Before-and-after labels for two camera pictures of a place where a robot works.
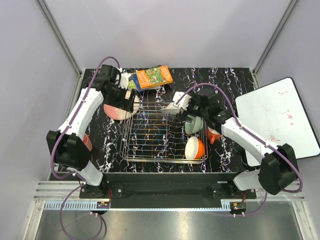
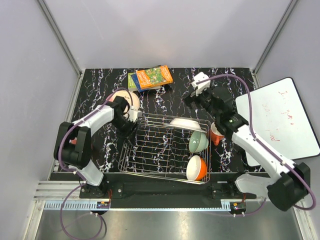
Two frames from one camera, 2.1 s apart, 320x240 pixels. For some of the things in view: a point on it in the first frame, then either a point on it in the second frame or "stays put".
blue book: x=135 y=76 stays put
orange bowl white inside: x=194 y=148 -> x=196 y=168
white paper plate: x=171 y=109 -> x=186 y=124
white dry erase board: x=275 y=112 stays put
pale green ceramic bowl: x=195 y=126 -> x=198 y=141
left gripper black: x=125 y=103 -> x=127 y=136
